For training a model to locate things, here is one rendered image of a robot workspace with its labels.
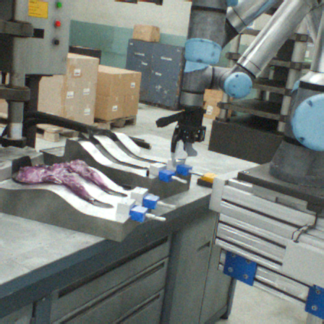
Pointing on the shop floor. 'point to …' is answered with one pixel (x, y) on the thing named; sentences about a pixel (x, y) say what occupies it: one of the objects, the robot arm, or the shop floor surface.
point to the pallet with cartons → (116, 97)
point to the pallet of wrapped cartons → (66, 97)
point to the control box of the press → (39, 48)
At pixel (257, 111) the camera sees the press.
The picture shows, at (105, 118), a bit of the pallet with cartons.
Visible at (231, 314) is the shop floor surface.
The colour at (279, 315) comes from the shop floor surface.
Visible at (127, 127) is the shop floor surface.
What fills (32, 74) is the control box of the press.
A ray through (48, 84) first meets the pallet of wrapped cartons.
